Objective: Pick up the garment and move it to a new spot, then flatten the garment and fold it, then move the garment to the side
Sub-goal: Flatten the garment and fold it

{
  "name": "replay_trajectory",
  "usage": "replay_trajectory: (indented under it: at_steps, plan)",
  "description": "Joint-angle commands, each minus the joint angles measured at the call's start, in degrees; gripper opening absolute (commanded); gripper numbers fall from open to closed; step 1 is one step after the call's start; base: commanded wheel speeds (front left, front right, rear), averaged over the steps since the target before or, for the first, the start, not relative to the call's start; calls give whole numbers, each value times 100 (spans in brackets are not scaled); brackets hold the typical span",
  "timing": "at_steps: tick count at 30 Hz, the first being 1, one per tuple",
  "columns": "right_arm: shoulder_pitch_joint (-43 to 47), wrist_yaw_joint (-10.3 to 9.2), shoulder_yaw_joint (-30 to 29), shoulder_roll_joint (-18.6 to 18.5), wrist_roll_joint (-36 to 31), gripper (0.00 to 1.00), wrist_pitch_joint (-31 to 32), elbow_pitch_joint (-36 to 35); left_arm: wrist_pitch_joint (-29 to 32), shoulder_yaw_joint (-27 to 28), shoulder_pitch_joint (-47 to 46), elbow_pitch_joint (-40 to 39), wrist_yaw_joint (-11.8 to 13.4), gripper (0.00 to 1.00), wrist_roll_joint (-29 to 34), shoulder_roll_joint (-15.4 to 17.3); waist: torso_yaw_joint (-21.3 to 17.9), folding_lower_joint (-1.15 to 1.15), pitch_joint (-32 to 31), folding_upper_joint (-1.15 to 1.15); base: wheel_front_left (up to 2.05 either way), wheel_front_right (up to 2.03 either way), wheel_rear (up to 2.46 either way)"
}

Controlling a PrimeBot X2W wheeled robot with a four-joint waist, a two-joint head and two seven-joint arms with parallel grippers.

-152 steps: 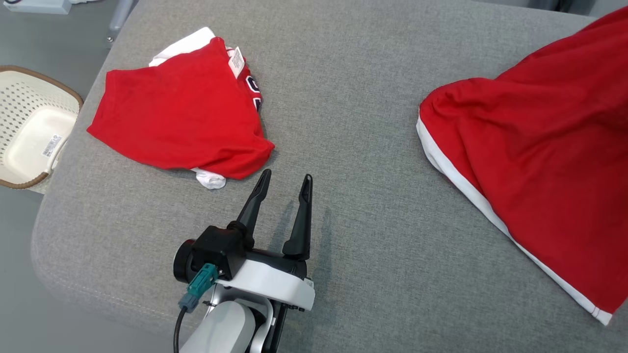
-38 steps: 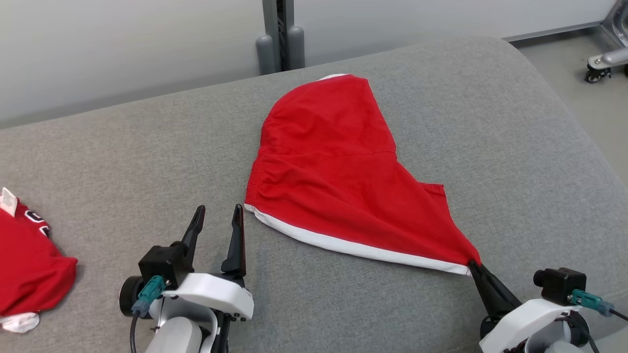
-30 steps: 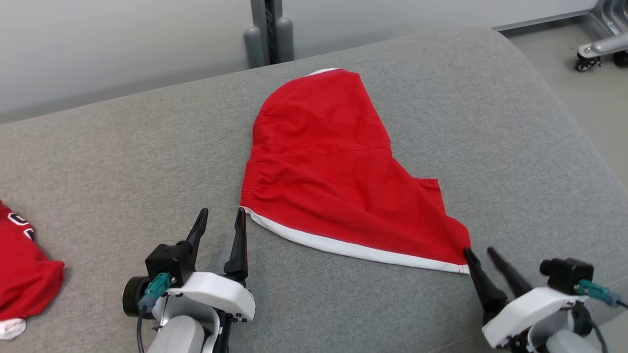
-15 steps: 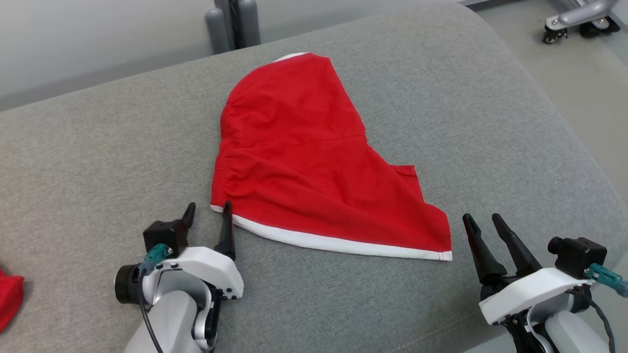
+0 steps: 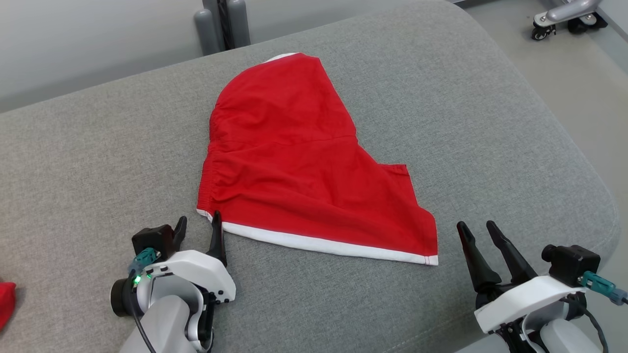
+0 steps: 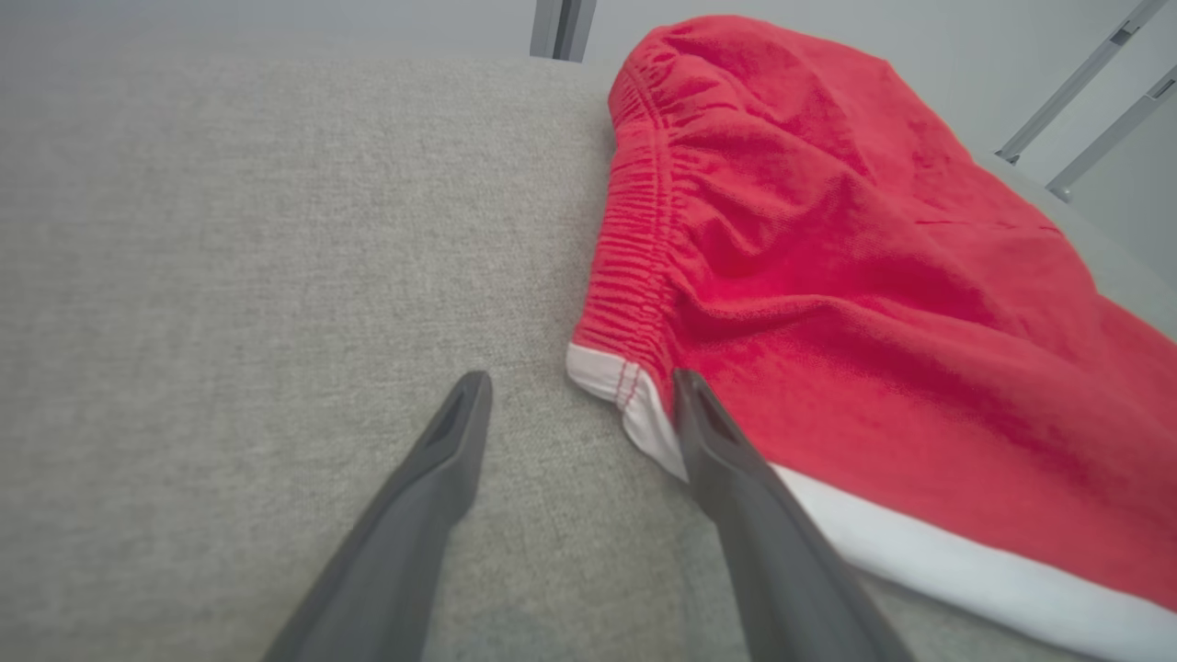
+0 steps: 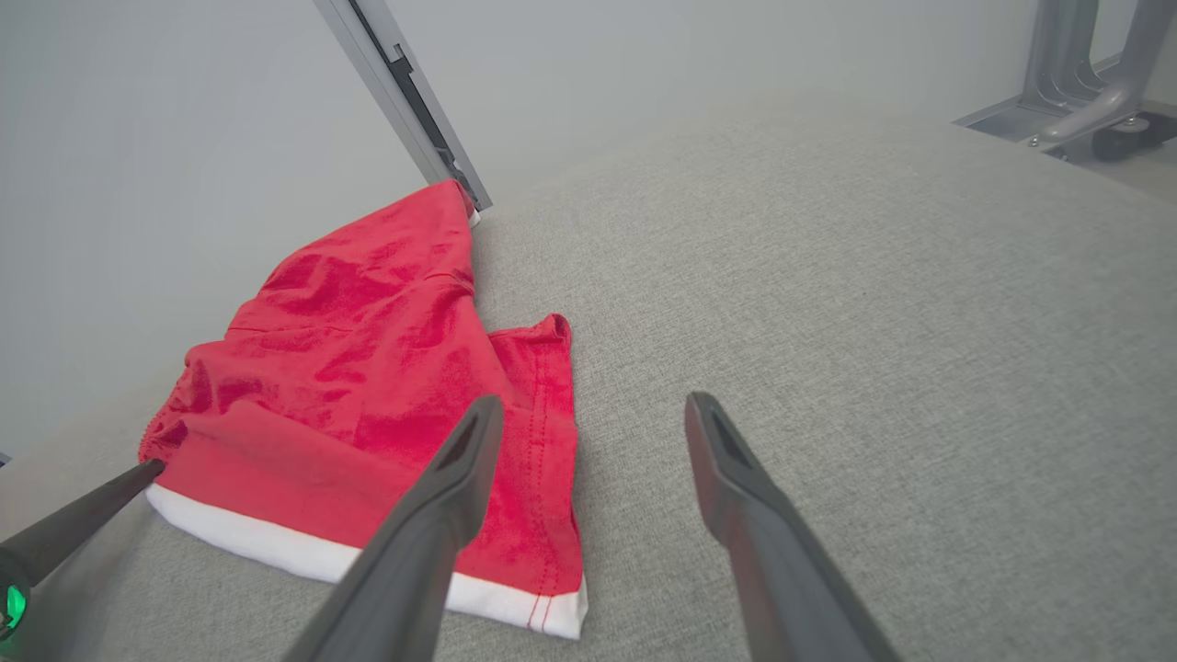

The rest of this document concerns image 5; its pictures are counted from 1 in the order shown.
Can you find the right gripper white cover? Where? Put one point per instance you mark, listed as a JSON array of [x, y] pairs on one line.
[[525, 301]]

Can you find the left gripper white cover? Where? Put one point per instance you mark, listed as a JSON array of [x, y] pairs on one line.
[[196, 269]]

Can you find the red shorts white hem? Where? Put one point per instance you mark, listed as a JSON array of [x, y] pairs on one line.
[[294, 171]]

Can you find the red basketball jersey black number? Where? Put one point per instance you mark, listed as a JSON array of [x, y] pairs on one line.
[[5, 304]]

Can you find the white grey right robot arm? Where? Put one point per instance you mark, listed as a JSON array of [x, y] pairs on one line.
[[564, 340]]

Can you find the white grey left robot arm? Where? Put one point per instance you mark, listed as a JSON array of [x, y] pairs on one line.
[[162, 328]]

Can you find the black caster wheel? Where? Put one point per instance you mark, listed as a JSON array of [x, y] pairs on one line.
[[581, 23], [542, 32]]

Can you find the grey wheeled stand leg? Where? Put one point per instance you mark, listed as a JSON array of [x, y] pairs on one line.
[[569, 10]]

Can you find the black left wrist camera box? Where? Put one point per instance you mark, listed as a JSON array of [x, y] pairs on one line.
[[152, 240]]

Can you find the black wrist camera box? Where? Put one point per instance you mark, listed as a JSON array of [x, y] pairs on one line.
[[152, 240], [571, 264]]

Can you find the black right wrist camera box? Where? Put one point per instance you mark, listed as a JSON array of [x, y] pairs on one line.
[[571, 264]]

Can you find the grey rounded post cap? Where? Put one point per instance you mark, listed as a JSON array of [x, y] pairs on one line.
[[239, 24], [206, 32]]

